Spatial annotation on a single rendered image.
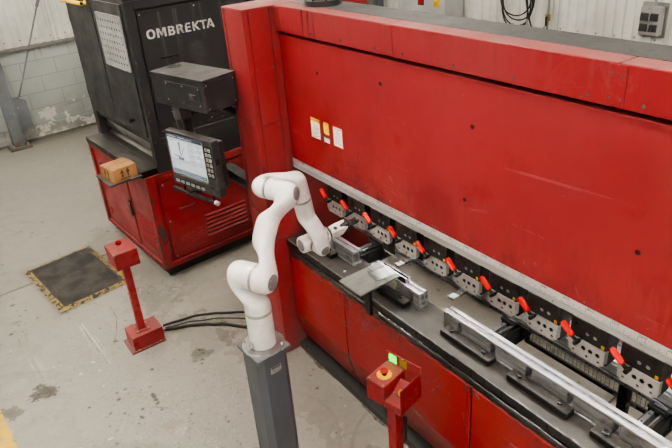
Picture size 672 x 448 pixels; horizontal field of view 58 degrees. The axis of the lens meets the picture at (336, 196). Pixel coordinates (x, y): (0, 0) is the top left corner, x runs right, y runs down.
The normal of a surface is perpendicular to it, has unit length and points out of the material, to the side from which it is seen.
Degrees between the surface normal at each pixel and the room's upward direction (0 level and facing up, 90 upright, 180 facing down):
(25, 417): 0
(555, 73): 90
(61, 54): 90
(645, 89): 90
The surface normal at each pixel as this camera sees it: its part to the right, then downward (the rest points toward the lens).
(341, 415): -0.07, -0.90
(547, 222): -0.80, 0.31
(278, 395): 0.64, 0.30
